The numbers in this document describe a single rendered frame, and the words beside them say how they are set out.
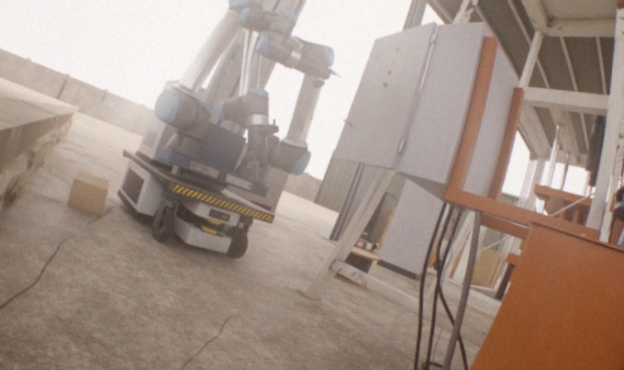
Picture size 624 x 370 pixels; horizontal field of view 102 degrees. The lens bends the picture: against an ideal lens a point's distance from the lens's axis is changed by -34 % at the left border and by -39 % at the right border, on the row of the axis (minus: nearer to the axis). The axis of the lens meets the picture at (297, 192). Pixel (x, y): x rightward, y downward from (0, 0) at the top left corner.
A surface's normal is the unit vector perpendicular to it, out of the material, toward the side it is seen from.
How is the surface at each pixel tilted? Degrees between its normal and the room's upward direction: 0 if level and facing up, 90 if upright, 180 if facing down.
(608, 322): 90
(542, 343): 90
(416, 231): 90
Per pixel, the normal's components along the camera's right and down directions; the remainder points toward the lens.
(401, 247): -0.49, -0.18
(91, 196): 0.49, 0.19
